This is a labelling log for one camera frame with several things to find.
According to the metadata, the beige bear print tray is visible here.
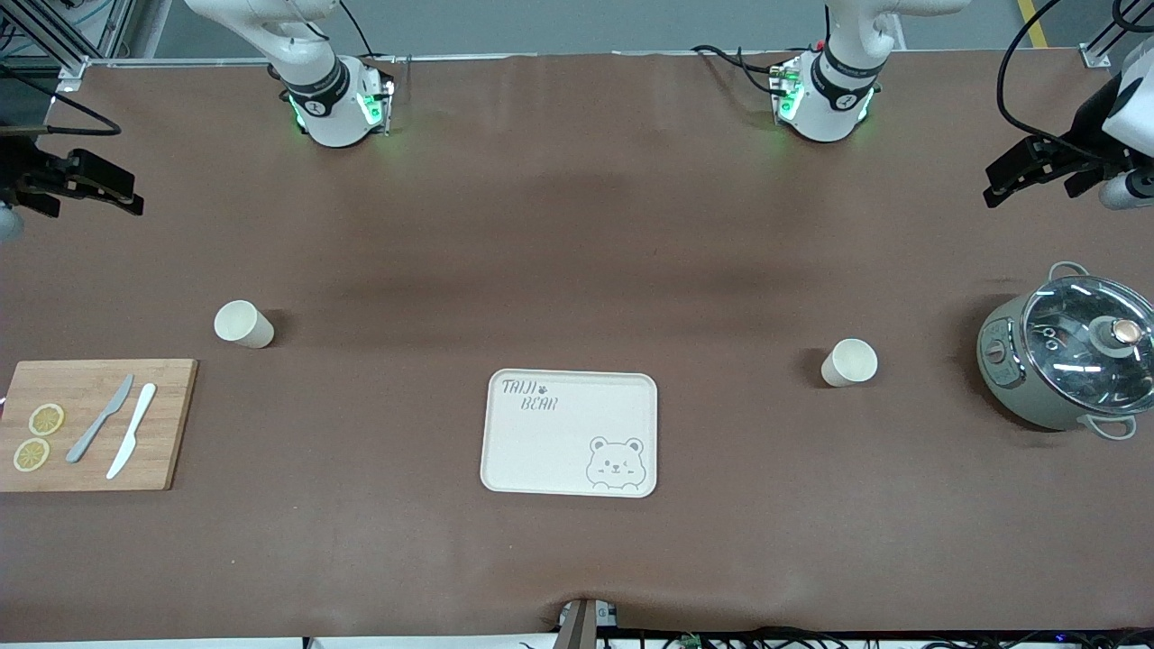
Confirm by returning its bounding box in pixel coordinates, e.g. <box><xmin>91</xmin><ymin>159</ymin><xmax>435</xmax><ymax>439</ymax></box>
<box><xmin>480</xmin><ymin>369</ymin><xmax>659</xmax><ymax>498</ymax></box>

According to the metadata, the white plastic knife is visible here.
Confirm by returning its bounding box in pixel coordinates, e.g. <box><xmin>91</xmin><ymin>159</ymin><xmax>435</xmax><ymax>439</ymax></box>
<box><xmin>105</xmin><ymin>382</ymin><xmax>158</xmax><ymax>480</ymax></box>

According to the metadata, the black arm base cable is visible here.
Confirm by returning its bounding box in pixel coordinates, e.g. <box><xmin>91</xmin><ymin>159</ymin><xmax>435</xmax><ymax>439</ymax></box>
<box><xmin>338</xmin><ymin>0</ymin><xmax>398</xmax><ymax>66</ymax></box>
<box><xmin>692</xmin><ymin>43</ymin><xmax>794</xmax><ymax>96</ymax></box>

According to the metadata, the white plastic cup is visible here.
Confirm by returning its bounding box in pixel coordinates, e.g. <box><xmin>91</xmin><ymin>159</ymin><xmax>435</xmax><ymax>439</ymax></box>
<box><xmin>214</xmin><ymin>299</ymin><xmax>275</xmax><ymax>350</ymax></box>
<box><xmin>820</xmin><ymin>338</ymin><xmax>879</xmax><ymax>388</ymax></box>

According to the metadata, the grey plastic knife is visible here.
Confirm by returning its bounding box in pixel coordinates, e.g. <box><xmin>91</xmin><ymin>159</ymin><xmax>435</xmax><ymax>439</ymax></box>
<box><xmin>65</xmin><ymin>373</ymin><xmax>135</xmax><ymax>464</ymax></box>

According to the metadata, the grey table edge clamp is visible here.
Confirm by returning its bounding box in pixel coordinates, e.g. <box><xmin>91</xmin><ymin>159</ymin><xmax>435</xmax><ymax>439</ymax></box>
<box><xmin>557</xmin><ymin>597</ymin><xmax>621</xmax><ymax>649</ymax></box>

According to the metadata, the bamboo cutting board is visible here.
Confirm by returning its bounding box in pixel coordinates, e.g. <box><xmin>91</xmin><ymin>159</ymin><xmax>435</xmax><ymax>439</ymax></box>
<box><xmin>0</xmin><ymin>359</ymin><xmax>199</xmax><ymax>493</ymax></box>

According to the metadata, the grey-green electric cooking pot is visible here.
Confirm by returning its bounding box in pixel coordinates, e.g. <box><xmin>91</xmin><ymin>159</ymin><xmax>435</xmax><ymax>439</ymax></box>
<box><xmin>976</xmin><ymin>261</ymin><xmax>1154</xmax><ymax>441</ymax></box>

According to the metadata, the aluminium frame with black struts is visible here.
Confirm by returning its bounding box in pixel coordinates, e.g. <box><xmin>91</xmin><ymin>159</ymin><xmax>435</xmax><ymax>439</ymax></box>
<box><xmin>0</xmin><ymin>0</ymin><xmax>136</xmax><ymax>91</ymax></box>

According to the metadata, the long black looped cable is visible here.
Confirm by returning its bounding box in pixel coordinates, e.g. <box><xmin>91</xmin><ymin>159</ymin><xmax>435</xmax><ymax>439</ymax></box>
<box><xmin>995</xmin><ymin>0</ymin><xmax>1137</xmax><ymax>168</ymax></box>

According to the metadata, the glass pot lid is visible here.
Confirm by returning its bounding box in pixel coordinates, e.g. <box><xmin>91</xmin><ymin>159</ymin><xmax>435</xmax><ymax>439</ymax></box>
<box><xmin>1021</xmin><ymin>275</ymin><xmax>1154</xmax><ymax>416</ymax></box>

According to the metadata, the black cable with brass end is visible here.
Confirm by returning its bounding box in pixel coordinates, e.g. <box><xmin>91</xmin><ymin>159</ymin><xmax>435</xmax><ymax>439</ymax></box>
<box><xmin>0</xmin><ymin>68</ymin><xmax>124</xmax><ymax>138</ymax></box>

